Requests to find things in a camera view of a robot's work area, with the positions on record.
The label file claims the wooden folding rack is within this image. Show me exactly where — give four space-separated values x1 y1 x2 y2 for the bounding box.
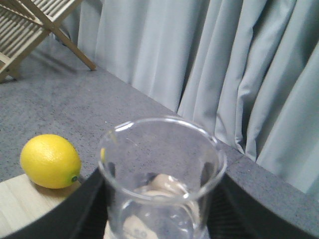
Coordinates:
0 0 96 82

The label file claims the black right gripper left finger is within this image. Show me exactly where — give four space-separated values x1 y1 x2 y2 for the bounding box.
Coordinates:
5 169 108 239

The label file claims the grey curtain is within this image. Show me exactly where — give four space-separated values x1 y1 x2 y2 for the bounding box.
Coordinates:
62 0 319 197

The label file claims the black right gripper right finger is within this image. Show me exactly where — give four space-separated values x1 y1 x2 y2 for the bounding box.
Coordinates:
207 175 318 239

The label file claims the glass beaker with clear liquid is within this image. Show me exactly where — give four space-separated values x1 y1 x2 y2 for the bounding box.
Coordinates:
99 117 227 239

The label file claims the wooden cutting board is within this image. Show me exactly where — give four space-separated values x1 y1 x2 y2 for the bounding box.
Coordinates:
0 174 81 238

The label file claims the yellow lemon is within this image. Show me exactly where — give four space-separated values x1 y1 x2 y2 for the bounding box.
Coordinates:
20 134 81 189

